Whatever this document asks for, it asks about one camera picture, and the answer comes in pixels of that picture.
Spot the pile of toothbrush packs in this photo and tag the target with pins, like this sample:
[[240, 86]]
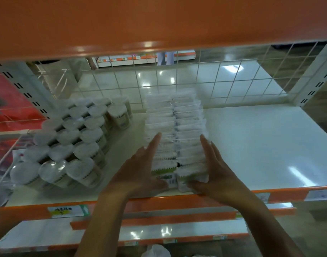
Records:
[[8, 155]]

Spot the price label green arrow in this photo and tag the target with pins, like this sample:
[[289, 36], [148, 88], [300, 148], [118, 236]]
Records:
[[68, 211]]

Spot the white slotted end post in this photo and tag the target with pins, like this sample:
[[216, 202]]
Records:
[[313, 82]]

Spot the white shelf orange rail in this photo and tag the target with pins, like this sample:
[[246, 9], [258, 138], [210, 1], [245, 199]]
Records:
[[260, 147]]

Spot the person's white garment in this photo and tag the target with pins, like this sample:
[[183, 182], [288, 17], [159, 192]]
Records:
[[155, 251]]

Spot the narrow green price label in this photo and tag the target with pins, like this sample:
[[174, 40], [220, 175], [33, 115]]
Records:
[[238, 215]]

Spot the person's right hand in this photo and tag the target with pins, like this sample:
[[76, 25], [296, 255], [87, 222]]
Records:
[[225, 187]]

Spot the white shelf board orange rim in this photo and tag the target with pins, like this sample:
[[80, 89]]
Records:
[[163, 24], [45, 232], [179, 219], [193, 230]]

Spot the plain white price label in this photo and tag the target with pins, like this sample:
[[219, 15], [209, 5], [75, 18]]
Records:
[[321, 195]]

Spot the white slotted shelf post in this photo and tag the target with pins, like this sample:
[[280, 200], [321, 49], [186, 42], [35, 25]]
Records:
[[26, 85]]

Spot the distant white orange shelf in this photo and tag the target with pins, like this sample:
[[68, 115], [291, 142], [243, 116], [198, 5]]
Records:
[[126, 59]]

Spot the person's left hand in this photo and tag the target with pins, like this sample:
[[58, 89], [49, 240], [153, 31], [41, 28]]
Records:
[[136, 176]]

